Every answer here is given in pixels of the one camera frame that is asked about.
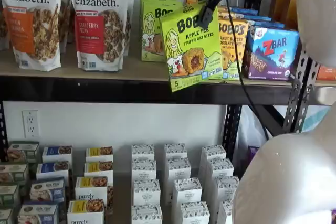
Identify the brown orange snack box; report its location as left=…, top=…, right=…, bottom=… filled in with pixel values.
left=282, top=0, right=299, bottom=28

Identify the black perforated shelf upright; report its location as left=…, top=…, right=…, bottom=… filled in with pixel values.
left=224, top=104, right=243, bottom=162
left=0, top=100, right=9, bottom=162
left=282, top=48, right=322, bottom=134

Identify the black shelf beam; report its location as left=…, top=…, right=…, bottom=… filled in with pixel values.
left=0, top=74, right=310, bottom=105

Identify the black diagonal shelf brace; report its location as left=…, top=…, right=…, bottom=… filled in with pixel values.
left=248, top=104, right=289, bottom=138

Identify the grey metal shelf beam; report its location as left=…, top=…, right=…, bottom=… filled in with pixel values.
left=308, top=86, right=336, bottom=105

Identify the purple snack box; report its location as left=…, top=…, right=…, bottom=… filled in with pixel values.
left=247, top=145, right=261, bottom=162

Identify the yellow label granola box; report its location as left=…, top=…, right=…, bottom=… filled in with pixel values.
left=67, top=199, right=113, bottom=224
left=86, top=146, right=114, bottom=163
left=75, top=176, right=114, bottom=204
left=83, top=161, right=114, bottom=180

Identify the blue label oatmeal box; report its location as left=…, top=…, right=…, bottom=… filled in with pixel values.
left=36, top=161, right=70, bottom=180
left=17, top=202, right=59, bottom=224
left=42, top=145, right=74, bottom=166
left=30, top=178, right=66, bottom=204

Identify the green label oatmeal box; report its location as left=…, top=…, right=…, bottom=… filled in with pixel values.
left=0, top=184, right=21, bottom=208
left=7, top=141, right=40, bottom=164
left=0, top=163, right=29, bottom=186
left=0, top=208, right=14, bottom=224

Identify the red label granola bag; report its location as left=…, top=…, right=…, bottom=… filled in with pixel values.
left=68, top=0, right=131, bottom=72

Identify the white teal plastic bag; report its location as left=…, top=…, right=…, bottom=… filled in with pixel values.
left=237, top=105, right=330, bottom=152

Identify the white patterned carton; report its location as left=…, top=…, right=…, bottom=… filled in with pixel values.
left=180, top=201, right=211, bottom=224
left=201, top=145, right=227, bottom=162
left=131, top=204, right=163, bottom=224
left=131, top=158, right=158, bottom=182
left=217, top=199, right=236, bottom=224
left=131, top=144, right=155, bottom=161
left=133, top=179, right=161, bottom=206
left=164, top=144, right=188, bottom=161
left=206, top=158, right=235, bottom=180
left=172, top=178, right=203, bottom=209
left=165, top=157, right=192, bottom=183
left=212, top=176, right=241, bottom=201

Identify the orange label granola bag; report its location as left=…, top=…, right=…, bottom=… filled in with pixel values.
left=0, top=0, right=62, bottom=72

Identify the black cable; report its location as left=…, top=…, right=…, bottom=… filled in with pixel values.
left=225, top=0, right=271, bottom=141

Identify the white wall outlet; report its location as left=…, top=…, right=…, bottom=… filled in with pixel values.
left=22, top=110, right=41, bottom=138

